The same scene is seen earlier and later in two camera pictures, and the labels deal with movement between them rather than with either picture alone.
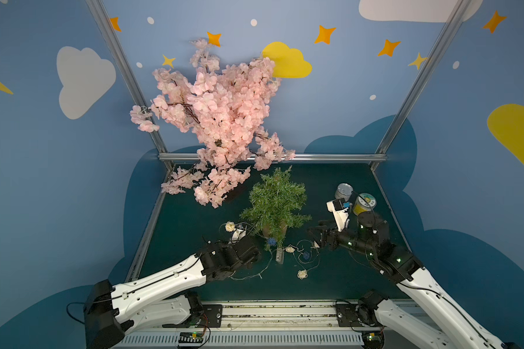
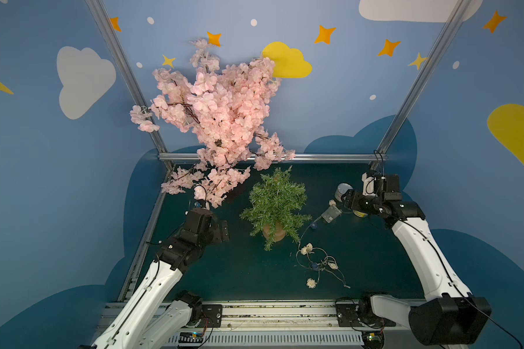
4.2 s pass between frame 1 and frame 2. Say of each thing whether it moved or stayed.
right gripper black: moved
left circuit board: stayed
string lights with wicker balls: moved
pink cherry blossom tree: stayed
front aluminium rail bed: stayed
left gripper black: moved
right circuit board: stayed
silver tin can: stayed
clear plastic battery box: moved
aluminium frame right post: stayed
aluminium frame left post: stayed
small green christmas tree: stayed
